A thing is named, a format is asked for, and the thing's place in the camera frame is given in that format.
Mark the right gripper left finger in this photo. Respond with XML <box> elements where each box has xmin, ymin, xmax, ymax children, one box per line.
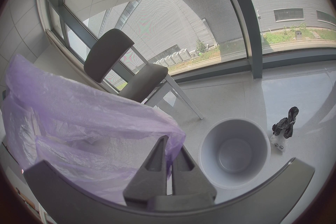
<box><xmin>123</xmin><ymin>135</ymin><xmax>169</xmax><ymax>208</ymax></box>

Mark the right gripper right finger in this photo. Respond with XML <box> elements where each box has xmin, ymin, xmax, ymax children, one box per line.
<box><xmin>171</xmin><ymin>144</ymin><xmax>218</xmax><ymax>204</ymax></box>

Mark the white printed wrapper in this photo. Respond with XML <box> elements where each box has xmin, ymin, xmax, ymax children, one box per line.
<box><xmin>269</xmin><ymin>134</ymin><xmax>288</xmax><ymax>155</ymax></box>

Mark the purple plastic bag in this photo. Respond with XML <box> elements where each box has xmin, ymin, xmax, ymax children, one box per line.
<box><xmin>1</xmin><ymin>54</ymin><xmax>187</xmax><ymax>205</ymax></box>

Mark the black plastic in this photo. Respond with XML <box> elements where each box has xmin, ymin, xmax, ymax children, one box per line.
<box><xmin>272</xmin><ymin>106</ymin><xmax>300</xmax><ymax>139</ymax></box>

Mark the white trash bin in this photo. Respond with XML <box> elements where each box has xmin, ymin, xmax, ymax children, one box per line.
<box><xmin>198</xmin><ymin>117</ymin><xmax>271</xmax><ymax>190</ymax></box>

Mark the dark grey white-legged chair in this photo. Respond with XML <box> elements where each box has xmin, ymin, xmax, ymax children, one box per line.
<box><xmin>83</xmin><ymin>28</ymin><xmax>205</xmax><ymax>120</ymax></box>

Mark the window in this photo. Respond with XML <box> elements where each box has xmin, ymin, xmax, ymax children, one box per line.
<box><xmin>37</xmin><ymin>0</ymin><xmax>336</xmax><ymax>92</ymax></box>

